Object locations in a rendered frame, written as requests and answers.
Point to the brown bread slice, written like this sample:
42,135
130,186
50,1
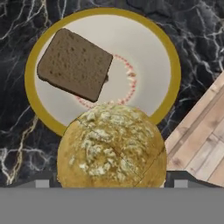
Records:
75,64

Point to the white bowl with yellow rim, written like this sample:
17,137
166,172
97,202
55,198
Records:
145,61

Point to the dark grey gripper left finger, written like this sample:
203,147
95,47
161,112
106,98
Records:
42,182

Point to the round golden bread roll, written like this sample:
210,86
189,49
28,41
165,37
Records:
111,146

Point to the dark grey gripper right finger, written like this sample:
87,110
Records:
180,181

